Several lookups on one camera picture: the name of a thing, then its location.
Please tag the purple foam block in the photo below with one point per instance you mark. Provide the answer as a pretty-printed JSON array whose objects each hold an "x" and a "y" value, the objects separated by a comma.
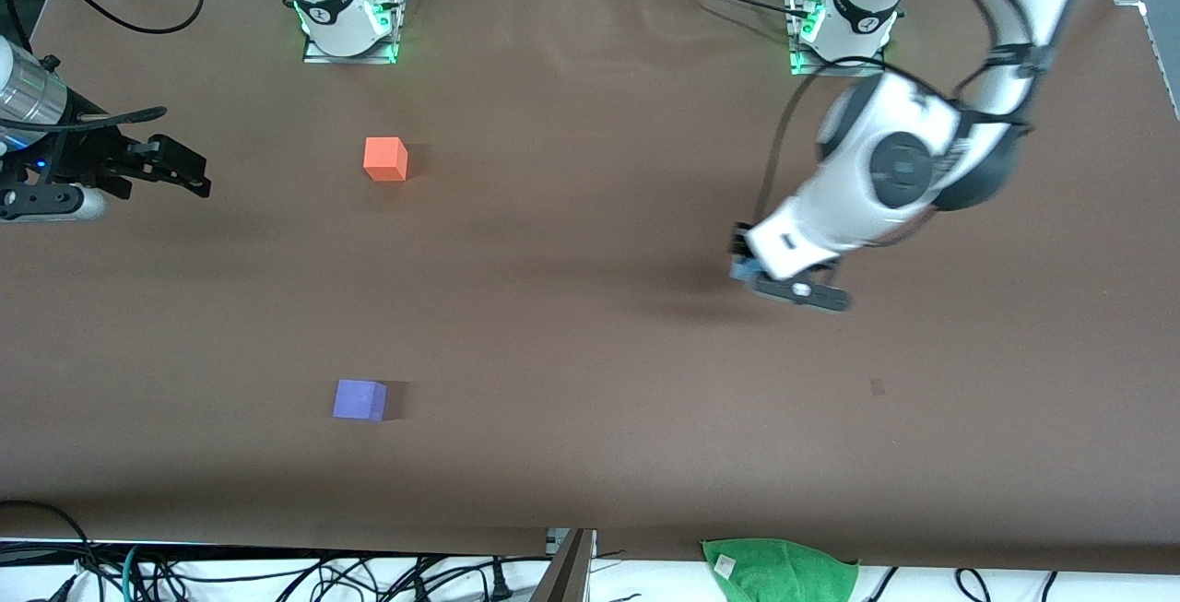
[{"x": 359, "y": 399}]

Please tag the grey aluminium beam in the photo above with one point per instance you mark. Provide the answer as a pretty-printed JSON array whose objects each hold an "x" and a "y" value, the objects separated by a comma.
[{"x": 564, "y": 579}]

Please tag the brown table cover sheet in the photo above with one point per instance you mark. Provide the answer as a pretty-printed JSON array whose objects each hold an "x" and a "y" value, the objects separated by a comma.
[{"x": 590, "y": 325}]

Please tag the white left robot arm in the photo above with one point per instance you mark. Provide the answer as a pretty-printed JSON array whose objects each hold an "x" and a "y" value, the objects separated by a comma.
[{"x": 885, "y": 159}]

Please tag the light blue foam block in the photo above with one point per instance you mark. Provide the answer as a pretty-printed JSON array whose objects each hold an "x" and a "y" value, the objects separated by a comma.
[{"x": 743, "y": 268}]

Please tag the orange foam block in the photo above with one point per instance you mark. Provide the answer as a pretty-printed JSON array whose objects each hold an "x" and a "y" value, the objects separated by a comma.
[{"x": 384, "y": 159}]

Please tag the green cloth with white label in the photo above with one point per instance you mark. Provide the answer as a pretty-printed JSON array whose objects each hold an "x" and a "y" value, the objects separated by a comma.
[{"x": 784, "y": 574}]

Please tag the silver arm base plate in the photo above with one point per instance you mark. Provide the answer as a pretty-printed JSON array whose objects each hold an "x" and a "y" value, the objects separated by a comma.
[
  {"x": 802, "y": 69},
  {"x": 318, "y": 56}
]

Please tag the black power plug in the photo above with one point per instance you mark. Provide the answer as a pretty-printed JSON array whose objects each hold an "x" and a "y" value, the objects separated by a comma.
[{"x": 500, "y": 584}]

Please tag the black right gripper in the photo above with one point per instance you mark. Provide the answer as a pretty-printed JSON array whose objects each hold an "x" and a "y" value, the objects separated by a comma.
[{"x": 81, "y": 152}]

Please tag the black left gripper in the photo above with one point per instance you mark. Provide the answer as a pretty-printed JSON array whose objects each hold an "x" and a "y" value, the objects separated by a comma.
[{"x": 740, "y": 242}]

